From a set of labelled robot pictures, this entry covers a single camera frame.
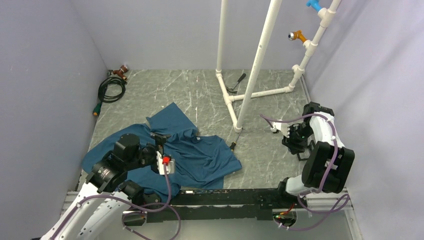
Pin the blue t-shirt garment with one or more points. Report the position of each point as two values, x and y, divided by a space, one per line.
201 162

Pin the black open frame box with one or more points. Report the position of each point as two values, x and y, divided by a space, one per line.
304 156

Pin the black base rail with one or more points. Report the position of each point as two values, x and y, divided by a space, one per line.
222 204

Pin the black handled hammer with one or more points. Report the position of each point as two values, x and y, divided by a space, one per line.
233 89

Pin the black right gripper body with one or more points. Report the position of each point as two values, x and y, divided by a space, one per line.
298 138

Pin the orange hook peg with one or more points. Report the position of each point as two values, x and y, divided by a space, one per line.
297 35

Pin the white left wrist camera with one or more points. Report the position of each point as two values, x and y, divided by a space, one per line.
166 165

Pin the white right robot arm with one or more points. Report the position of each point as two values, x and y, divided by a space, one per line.
328 165

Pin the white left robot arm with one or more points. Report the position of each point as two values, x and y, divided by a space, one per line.
107 189

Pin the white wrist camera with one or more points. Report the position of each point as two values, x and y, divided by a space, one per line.
166 165
279 127

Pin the black handled screwdriver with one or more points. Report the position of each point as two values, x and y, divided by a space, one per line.
234 143

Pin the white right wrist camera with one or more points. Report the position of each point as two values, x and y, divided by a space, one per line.
279 127

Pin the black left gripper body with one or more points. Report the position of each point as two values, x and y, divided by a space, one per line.
148 156

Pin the blue hook peg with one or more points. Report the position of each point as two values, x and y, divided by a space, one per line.
314 4

